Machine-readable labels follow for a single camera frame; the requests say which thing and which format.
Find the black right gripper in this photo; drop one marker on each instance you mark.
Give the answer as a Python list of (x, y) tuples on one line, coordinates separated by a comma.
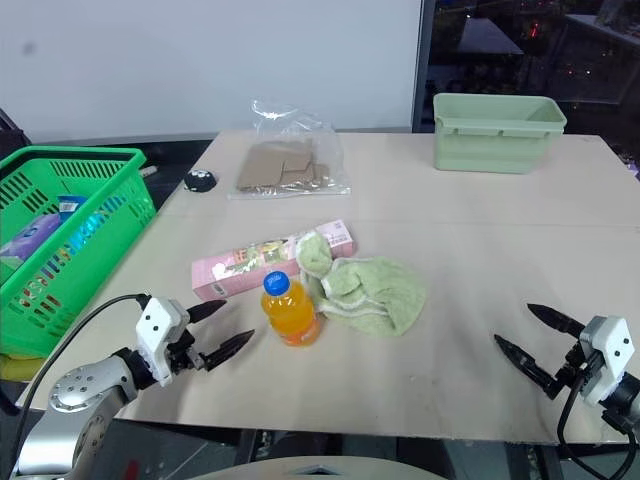
[(575, 364)]

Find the dark chair back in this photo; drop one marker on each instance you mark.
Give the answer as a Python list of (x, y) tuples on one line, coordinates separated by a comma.
[(11, 132)]

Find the small black round object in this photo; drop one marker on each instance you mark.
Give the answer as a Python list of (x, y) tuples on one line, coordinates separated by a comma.
[(201, 181)]

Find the blue snack package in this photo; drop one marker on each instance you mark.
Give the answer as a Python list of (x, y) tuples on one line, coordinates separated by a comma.
[(70, 205)]

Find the dark vertical panel frame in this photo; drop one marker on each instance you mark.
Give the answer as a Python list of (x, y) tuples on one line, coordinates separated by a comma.
[(422, 65)]

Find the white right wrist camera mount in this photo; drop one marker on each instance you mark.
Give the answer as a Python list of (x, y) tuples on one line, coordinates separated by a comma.
[(607, 345)]

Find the purple snack package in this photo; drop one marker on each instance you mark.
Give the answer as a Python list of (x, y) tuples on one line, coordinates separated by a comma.
[(34, 233)]

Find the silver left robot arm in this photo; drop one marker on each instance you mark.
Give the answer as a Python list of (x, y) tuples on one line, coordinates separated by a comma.
[(75, 386)]

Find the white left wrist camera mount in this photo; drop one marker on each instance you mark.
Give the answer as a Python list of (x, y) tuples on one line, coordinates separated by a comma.
[(156, 324)]

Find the clear plastic zip bag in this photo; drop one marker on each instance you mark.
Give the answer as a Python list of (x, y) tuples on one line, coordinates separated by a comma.
[(325, 145)]

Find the long pink printed box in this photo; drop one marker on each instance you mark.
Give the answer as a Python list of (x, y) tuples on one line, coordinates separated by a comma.
[(235, 265)]

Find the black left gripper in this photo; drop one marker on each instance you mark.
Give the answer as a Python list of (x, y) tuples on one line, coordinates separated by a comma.
[(183, 356)]

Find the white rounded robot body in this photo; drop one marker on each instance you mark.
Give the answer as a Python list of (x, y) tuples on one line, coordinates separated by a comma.
[(300, 470)]

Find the colourful printed package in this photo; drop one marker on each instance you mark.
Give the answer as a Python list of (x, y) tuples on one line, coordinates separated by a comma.
[(79, 239)]

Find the small brown cardboard piece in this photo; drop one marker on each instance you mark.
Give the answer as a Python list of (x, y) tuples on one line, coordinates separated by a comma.
[(312, 175)]

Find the yellow flat object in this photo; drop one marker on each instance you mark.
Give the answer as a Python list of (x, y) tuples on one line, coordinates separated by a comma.
[(17, 366)]

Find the orange juice bottle blue cap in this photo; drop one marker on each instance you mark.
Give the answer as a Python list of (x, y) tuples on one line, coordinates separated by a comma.
[(292, 310)]

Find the light green towel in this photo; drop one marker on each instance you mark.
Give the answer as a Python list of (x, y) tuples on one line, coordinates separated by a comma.
[(380, 290)]

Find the large brown cardboard piece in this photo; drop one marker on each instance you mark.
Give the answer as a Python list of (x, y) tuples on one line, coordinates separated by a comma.
[(262, 165)]

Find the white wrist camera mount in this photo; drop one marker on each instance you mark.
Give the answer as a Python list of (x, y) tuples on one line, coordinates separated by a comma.
[(156, 324), (607, 345)]

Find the small white stick object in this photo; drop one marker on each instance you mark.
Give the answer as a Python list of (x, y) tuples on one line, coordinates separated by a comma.
[(148, 171)]

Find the pale green storage bin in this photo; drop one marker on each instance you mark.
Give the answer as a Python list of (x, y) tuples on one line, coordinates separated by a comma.
[(480, 145)]

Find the green plastic shopping basket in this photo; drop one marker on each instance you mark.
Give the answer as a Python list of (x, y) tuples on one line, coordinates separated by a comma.
[(100, 153)]

